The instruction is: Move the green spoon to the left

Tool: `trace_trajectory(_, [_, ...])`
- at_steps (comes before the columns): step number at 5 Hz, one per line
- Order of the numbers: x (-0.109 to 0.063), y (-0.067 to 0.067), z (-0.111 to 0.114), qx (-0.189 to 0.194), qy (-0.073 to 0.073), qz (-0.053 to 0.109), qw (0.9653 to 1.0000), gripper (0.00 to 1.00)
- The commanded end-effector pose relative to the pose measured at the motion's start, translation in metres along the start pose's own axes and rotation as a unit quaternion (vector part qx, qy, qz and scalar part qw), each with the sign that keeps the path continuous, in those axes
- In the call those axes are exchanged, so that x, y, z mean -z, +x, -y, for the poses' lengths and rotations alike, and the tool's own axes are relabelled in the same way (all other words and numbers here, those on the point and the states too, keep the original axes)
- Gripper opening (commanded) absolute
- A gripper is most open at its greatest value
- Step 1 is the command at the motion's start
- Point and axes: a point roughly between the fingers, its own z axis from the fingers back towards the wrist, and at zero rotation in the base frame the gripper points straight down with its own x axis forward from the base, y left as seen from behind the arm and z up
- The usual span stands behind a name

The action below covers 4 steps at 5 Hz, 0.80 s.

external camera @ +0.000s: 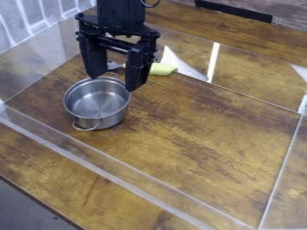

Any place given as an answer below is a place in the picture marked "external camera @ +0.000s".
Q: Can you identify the clear acrylic enclosure wall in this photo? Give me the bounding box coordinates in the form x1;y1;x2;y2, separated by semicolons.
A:
0;0;307;230

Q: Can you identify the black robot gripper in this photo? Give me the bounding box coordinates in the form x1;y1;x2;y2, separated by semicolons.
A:
76;0;159;92

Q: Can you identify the black bar on table edge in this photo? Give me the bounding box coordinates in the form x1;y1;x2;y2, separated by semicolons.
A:
195;0;273;23

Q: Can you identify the green handled metal spoon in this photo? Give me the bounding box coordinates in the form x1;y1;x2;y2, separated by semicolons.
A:
108;61;177;76

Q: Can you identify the stainless steel pot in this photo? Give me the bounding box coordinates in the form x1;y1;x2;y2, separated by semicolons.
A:
63;72;133;131

